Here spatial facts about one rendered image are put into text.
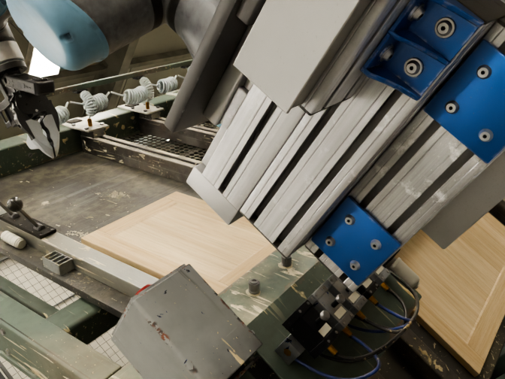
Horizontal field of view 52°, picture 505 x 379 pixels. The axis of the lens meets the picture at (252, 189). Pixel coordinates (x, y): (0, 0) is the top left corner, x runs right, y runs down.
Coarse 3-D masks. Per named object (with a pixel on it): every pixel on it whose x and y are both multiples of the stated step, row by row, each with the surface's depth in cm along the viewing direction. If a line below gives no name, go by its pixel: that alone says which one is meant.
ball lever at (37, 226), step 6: (12, 198) 128; (18, 198) 129; (12, 204) 127; (18, 204) 128; (12, 210) 128; (18, 210) 129; (24, 216) 132; (30, 222) 134; (36, 228) 136; (42, 228) 136
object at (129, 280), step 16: (0, 208) 150; (0, 224) 144; (32, 240) 136; (48, 240) 133; (64, 240) 133; (80, 256) 125; (96, 256) 125; (96, 272) 122; (112, 272) 119; (128, 272) 119; (128, 288) 116
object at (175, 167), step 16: (80, 96) 197; (80, 128) 198; (96, 128) 198; (96, 144) 198; (112, 144) 192; (128, 144) 193; (112, 160) 195; (128, 160) 190; (144, 160) 184; (160, 160) 179; (176, 160) 176; (192, 160) 176; (176, 176) 177
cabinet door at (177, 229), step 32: (128, 224) 145; (160, 224) 146; (192, 224) 146; (224, 224) 146; (128, 256) 129; (160, 256) 129; (192, 256) 130; (224, 256) 130; (256, 256) 129; (224, 288) 117
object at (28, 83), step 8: (8, 80) 107; (16, 80) 105; (24, 80) 103; (32, 80) 103; (40, 80) 103; (48, 80) 104; (16, 88) 106; (24, 88) 104; (32, 88) 102; (40, 88) 102; (48, 88) 103
